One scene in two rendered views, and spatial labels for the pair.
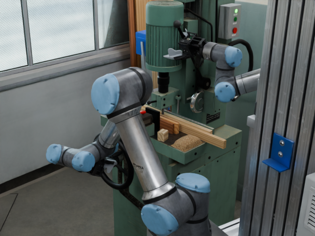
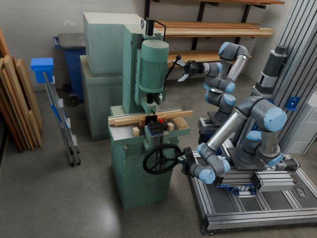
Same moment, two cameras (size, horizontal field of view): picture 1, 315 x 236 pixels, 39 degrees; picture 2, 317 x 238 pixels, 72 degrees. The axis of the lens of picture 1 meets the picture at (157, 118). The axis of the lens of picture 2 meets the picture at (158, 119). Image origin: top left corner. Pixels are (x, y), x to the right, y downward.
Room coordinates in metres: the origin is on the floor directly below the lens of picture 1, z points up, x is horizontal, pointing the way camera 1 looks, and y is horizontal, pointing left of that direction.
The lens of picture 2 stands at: (1.51, 1.25, 1.93)
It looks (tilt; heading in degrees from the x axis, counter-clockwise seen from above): 36 degrees down; 290
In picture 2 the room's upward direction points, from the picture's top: 8 degrees clockwise
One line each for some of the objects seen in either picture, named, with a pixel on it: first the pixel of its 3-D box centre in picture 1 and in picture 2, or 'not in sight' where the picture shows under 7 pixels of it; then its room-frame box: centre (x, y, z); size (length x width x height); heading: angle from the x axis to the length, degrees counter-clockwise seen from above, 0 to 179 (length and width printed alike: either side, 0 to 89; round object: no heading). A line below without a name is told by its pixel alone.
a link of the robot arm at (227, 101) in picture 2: not in sight; (227, 102); (1.55, -0.55, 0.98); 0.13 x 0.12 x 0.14; 173
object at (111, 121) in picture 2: (165, 117); (146, 116); (2.08, -0.04, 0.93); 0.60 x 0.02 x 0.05; 46
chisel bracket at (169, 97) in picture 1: (166, 99); (148, 106); (2.08, -0.04, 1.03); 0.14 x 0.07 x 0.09; 136
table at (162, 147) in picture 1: (147, 134); (151, 132); (1.99, 0.05, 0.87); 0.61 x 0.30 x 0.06; 46
